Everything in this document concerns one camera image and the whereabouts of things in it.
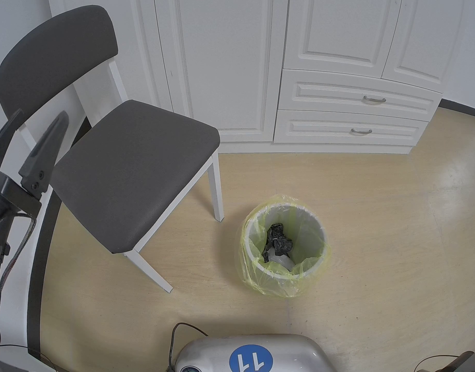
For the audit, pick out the yellow plastic bag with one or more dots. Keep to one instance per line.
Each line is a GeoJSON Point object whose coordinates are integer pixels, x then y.
{"type": "Point", "coordinates": [257, 281]}

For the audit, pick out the white wardrobe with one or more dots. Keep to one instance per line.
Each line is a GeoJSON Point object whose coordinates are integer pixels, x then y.
{"type": "Point", "coordinates": [338, 21]}

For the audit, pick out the black plastic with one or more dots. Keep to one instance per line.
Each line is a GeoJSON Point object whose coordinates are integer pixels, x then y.
{"type": "Point", "coordinates": [278, 240]}

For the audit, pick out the white trash bin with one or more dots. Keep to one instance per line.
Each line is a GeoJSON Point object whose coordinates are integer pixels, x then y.
{"type": "Point", "coordinates": [315, 227]}

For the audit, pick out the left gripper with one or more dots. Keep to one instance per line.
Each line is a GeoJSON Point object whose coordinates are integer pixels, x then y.
{"type": "Point", "coordinates": [9, 196]}

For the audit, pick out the grey and white chair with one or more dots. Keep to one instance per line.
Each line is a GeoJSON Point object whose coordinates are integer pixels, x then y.
{"type": "Point", "coordinates": [106, 149]}

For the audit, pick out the clear printed wrapper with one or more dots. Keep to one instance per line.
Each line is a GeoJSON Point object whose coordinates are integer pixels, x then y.
{"type": "Point", "coordinates": [282, 262]}

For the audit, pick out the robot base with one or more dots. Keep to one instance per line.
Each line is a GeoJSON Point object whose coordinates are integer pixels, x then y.
{"type": "Point", "coordinates": [299, 355]}

